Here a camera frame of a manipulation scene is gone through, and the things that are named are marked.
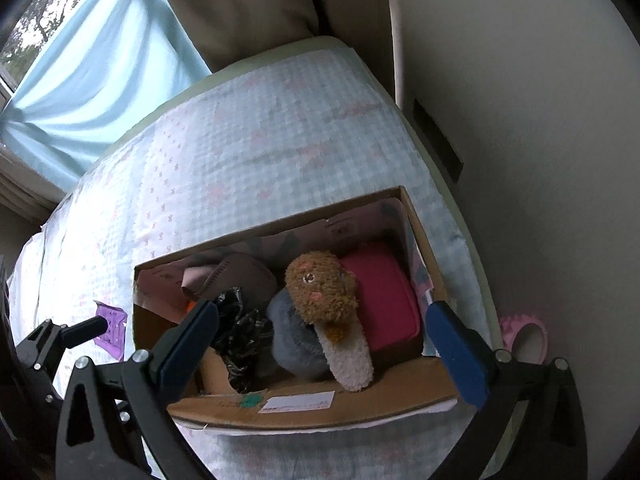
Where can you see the beige curtain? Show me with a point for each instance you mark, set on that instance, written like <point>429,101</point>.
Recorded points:
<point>250,0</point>

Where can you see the grey-blue fluffy cloth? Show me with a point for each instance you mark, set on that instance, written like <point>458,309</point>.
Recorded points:
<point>295,345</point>

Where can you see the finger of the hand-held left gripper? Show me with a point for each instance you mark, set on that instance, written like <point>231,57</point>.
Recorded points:
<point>85,329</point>

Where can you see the black crinkled bag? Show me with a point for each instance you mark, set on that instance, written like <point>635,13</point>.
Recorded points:
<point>240,330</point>

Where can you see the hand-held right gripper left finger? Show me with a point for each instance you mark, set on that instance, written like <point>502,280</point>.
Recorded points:
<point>180,355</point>

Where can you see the red zip pouch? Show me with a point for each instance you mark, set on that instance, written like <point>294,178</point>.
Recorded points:
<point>385,300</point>

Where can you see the window with white frame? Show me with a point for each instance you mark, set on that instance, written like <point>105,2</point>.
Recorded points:
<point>45,15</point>

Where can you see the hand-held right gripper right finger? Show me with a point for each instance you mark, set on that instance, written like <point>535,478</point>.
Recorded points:
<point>455,355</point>

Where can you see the bed with checked sheet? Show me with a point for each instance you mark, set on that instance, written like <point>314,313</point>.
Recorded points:
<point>250,135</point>

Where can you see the purple plastic packet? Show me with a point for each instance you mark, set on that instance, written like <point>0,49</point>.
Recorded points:
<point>116,330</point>

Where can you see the cardboard box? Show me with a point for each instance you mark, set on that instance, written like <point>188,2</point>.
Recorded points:
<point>300,405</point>

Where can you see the brown and white plush toy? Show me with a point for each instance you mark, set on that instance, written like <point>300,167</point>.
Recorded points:
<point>320,285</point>

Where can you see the light blue window cloth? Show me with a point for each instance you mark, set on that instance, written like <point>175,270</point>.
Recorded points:
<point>100,70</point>

